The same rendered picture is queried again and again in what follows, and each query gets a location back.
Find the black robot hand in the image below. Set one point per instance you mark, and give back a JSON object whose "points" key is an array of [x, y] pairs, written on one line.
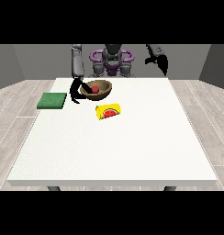
{"points": [[74, 89], [161, 62]]}

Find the brown wooden bowl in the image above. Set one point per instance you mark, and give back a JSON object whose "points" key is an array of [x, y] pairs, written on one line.
{"points": [[98, 90]]}

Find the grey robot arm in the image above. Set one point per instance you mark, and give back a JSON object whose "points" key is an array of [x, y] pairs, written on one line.
{"points": [[156, 50], [77, 62]]}

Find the small red ball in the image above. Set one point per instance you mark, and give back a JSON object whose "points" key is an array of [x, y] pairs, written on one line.
{"points": [[95, 89]]}

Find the green square pad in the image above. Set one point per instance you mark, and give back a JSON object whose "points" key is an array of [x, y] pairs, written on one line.
{"points": [[51, 101]]}

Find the grey robot trunk purple rings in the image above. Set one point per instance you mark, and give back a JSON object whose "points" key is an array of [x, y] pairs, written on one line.
{"points": [[112, 62]]}

